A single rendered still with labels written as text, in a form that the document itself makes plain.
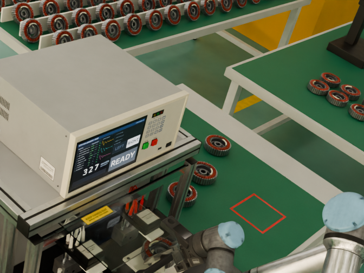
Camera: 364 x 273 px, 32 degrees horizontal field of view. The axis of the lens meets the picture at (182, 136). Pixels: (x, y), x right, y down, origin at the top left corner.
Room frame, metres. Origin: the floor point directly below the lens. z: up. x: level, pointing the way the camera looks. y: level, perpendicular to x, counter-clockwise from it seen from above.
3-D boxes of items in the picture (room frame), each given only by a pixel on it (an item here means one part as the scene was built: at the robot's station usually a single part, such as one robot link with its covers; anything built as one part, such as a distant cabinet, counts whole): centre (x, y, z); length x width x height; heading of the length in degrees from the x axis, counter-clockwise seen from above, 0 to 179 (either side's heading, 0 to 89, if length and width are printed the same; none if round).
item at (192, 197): (1.85, -0.06, 0.77); 0.11 x 0.11 x 0.04
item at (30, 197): (1.53, 0.30, 1.09); 0.68 x 0.44 x 0.05; 147
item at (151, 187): (1.42, 0.12, 1.03); 0.62 x 0.01 x 0.03; 147
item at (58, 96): (1.55, 0.30, 1.22); 0.44 x 0.39 x 0.20; 147
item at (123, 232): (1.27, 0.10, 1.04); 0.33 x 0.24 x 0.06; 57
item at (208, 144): (2.23, -0.15, 0.77); 0.11 x 0.11 x 0.04
